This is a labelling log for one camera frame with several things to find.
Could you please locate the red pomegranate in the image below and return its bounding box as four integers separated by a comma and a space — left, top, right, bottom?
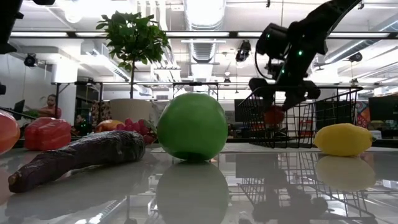
0, 110, 21, 156

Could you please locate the orange yellow mango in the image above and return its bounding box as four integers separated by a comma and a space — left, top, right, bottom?
94, 119, 124, 134

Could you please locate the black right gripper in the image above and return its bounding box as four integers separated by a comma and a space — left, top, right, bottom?
248, 51, 321, 112

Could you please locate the yellow lemon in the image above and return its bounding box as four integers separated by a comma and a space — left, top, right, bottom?
313, 123, 377, 157

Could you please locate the green leafy small tree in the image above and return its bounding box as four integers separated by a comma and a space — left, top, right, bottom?
95, 10, 172, 100

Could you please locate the colourful patterned panel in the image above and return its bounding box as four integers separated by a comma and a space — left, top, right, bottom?
355, 101, 371, 129

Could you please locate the black wire basket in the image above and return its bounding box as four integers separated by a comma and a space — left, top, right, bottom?
238, 85, 364, 149

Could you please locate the black partition panel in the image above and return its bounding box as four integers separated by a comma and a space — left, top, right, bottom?
368, 96, 398, 123

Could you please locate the purple sweet potato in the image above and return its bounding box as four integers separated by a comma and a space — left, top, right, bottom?
7, 130, 146, 194

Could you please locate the red grape bunch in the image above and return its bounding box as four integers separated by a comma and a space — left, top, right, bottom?
116, 118, 157, 145

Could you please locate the small black monitor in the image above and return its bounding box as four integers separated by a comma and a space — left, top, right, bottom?
12, 99, 26, 118

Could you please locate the person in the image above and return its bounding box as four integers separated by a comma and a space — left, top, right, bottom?
38, 93, 63, 119

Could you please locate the red bell pepper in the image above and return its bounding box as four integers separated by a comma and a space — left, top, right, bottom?
24, 116, 72, 152

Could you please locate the green apple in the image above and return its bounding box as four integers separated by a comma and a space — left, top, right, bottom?
156, 92, 229, 162

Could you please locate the black looped cable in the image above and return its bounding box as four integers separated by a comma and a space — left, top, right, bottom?
254, 49, 275, 81

